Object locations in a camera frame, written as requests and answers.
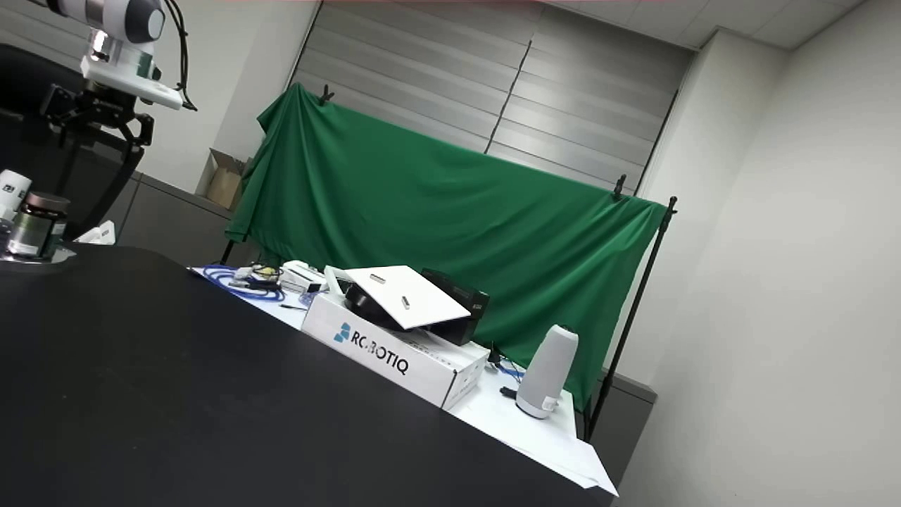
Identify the white Robotiq cardboard box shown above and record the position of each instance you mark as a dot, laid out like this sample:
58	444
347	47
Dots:
396	363

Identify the white paper sheet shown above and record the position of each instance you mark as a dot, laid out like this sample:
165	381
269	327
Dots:
98	235

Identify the aluminium base plate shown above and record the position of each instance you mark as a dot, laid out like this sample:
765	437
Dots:
37	260

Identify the black backdrop stand pole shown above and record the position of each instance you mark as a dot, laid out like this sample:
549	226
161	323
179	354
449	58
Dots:
628	319

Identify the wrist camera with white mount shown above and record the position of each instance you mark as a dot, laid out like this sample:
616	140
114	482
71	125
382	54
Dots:
131	82

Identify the brown cardboard box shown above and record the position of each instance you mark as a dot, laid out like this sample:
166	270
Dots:
224	182

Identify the black round device in box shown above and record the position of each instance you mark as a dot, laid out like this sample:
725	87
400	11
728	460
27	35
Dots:
440	305

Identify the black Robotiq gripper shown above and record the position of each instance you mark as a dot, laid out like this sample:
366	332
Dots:
95	108

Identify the green backdrop cloth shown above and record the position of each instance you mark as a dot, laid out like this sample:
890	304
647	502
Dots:
452	235

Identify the small dark bottle silver cap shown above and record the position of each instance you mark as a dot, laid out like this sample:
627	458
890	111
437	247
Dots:
37	226

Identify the grey window blinds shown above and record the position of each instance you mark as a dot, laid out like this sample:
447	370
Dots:
509	87

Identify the black backdrop clamp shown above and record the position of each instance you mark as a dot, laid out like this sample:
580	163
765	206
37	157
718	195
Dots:
328	95
618	188

